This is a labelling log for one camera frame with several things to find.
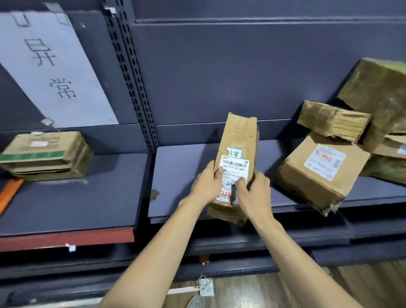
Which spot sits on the person's right hand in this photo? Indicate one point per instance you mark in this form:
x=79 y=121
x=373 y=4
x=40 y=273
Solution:
x=258 y=200

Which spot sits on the person's left hand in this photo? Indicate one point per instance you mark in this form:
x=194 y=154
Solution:
x=204 y=187

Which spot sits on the person's left thumb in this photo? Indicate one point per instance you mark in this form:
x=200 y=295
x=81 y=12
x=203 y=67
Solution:
x=219 y=171

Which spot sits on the person's right thumb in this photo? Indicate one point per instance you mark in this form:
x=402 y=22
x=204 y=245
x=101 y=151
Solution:
x=243 y=186

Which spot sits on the black marker pen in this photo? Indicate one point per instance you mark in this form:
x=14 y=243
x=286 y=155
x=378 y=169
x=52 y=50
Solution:
x=233 y=194

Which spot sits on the tall labelled cardboard box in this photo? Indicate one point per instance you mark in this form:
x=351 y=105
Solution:
x=239 y=139

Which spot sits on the person's left forearm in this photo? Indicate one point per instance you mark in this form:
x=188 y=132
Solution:
x=152 y=260

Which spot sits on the person's right forearm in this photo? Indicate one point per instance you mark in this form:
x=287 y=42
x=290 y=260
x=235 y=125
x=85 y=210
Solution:
x=295 y=266

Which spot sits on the large labelled cardboard box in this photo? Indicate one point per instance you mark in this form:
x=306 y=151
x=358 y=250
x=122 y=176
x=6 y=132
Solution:
x=304 y=177

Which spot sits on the brown tape scrap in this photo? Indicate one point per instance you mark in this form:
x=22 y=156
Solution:
x=154 y=194

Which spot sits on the small taped cardboard box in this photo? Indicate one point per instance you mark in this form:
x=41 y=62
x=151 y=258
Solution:
x=333 y=120

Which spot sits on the white shoe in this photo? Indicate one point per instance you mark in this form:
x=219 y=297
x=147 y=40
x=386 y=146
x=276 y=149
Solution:
x=196 y=302

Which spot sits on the black perforated shelf upright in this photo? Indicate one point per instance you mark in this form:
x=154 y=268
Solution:
x=130 y=73

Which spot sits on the greenish cardboard box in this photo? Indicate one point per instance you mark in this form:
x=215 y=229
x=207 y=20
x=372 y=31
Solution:
x=385 y=169

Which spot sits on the dark shelf board red edge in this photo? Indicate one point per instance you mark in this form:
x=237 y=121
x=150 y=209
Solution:
x=79 y=203

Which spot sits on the cardboard box with label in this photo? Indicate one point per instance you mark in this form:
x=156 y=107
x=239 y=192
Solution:
x=391 y=146

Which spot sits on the big plain taped cardboard box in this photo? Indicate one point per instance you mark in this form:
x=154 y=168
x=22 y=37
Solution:
x=377 y=88

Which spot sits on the small white price clip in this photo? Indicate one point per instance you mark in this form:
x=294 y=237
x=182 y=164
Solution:
x=71 y=248

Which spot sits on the flat cardboard box green stripe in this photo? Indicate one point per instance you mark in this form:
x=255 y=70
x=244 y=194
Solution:
x=47 y=155

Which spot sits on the white paper sign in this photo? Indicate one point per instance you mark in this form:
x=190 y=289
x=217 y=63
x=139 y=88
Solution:
x=47 y=69

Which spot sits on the orange strip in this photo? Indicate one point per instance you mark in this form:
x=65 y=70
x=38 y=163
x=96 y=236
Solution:
x=9 y=193

